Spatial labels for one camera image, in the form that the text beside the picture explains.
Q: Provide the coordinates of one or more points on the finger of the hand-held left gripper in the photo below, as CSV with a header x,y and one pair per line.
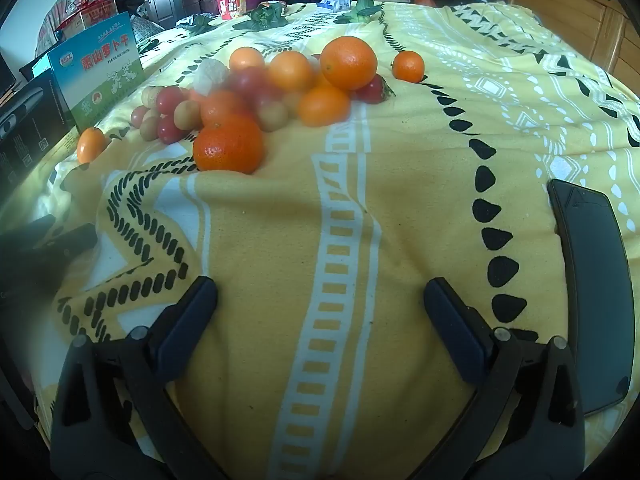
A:
x,y
30,225
70,245

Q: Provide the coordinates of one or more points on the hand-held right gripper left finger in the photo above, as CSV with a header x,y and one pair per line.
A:
x,y
196,307

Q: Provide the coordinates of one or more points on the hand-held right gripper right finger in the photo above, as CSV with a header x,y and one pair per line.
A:
x,y
447,317

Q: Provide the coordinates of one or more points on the pile of oranges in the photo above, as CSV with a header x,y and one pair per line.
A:
x,y
348,62

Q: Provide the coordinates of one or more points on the black cardboard box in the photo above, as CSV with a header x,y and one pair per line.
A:
x,y
30,125

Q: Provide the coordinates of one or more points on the yellow patterned blanket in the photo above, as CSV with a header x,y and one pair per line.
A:
x,y
400,210

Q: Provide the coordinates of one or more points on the black smartphone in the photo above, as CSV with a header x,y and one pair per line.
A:
x,y
595,285

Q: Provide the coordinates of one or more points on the dark monitor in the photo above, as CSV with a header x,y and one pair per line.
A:
x,y
6,75

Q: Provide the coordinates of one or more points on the blue green cardboard box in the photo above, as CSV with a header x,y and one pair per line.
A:
x,y
105,70

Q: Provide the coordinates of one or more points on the red cardboard box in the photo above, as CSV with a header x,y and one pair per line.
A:
x,y
92,17

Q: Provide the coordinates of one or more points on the white cauliflower floret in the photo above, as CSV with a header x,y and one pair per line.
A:
x,y
212,75

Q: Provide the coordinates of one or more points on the green leafy vegetable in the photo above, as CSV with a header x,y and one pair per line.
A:
x,y
361,10
196,24
265,16

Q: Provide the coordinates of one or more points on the red snack packet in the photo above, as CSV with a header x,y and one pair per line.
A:
x,y
231,6

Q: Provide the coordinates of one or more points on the wooden headboard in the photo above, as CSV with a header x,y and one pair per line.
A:
x,y
580,20

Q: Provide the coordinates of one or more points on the blue white packet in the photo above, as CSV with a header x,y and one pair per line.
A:
x,y
334,4

